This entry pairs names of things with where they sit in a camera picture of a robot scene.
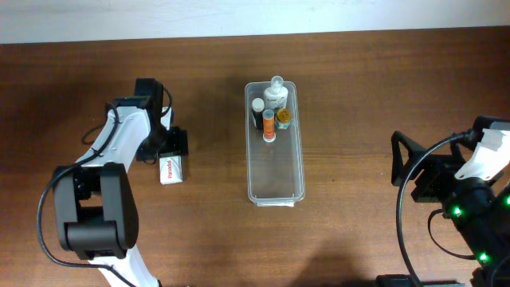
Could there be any white Panadol box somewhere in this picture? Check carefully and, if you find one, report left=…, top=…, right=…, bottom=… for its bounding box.
left=159, top=155, right=183, bottom=185

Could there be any dark bottle white cap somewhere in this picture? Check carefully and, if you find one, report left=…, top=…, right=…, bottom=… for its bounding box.
left=251, top=98, right=265, bottom=130

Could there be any orange tablet tube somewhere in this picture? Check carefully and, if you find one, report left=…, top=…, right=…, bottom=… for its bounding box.
left=262, top=109, right=276, bottom=143

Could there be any clear plastic container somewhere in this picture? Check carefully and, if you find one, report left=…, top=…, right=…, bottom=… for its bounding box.
left=245, top=81, right=305, bottom=207

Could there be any white plastic bottle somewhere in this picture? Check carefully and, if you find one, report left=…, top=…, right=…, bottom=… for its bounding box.
left=264, top=76, right=288, bottom=112

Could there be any small jar gold lid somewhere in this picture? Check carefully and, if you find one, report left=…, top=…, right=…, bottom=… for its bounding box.
left=275, top=108, right=292, bottom=129

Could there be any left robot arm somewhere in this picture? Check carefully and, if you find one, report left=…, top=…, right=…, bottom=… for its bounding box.
left=45, top=78, right=188, bottom=286

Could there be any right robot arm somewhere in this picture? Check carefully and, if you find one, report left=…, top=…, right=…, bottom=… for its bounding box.
left=375, top=116, right=509, bottom=286

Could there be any left black cable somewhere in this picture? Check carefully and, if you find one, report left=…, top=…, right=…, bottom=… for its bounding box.
left=36, top=86, right=175, bottom=287

